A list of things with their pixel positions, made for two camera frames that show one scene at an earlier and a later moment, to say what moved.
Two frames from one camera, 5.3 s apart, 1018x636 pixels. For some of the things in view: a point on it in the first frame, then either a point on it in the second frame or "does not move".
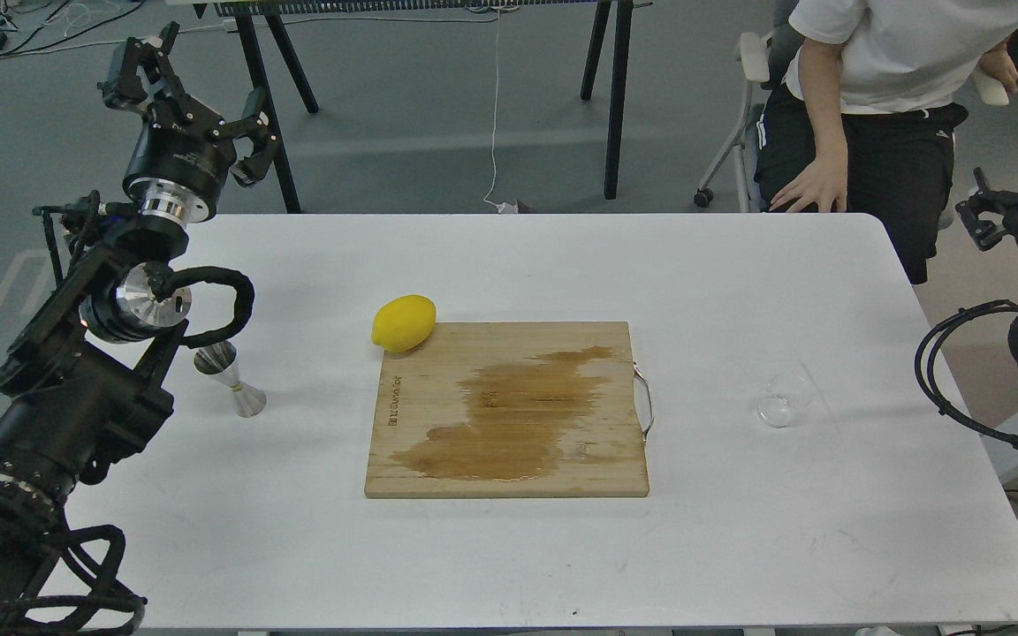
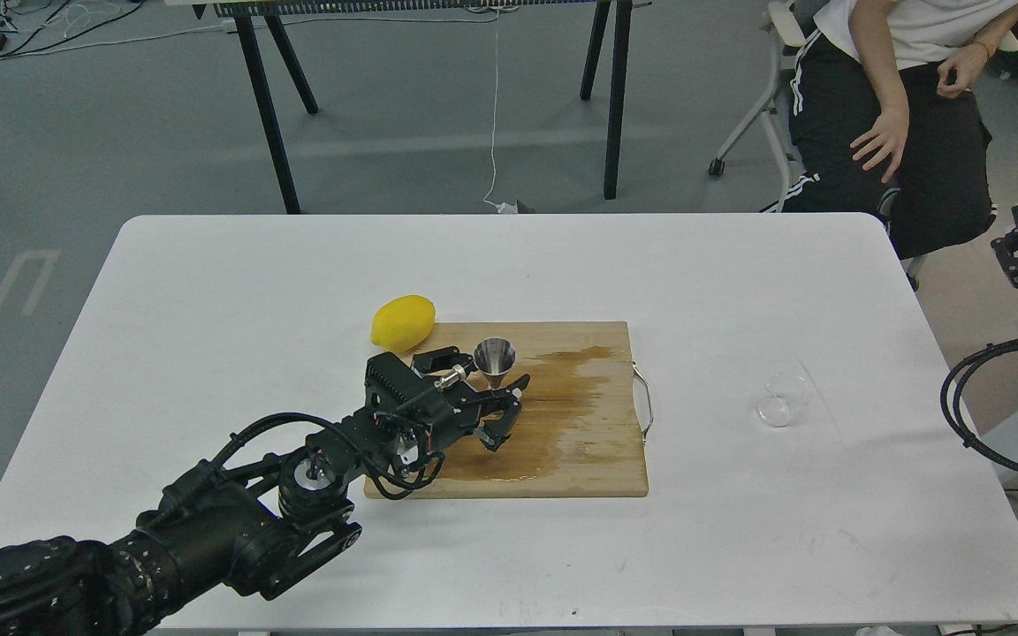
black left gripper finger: [253, 169] -> [508, 400]
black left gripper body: [175, 158] -> [416, 416]
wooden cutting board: [496, 410] does not move
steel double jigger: [219, 360] -> [494, 357]
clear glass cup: [784, 398] does not move
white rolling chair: [754, 60] -> [786, 31]
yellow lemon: [403, 322] does not move
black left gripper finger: [150, 54] -> [439, 359]
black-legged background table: [255, 15] does not move
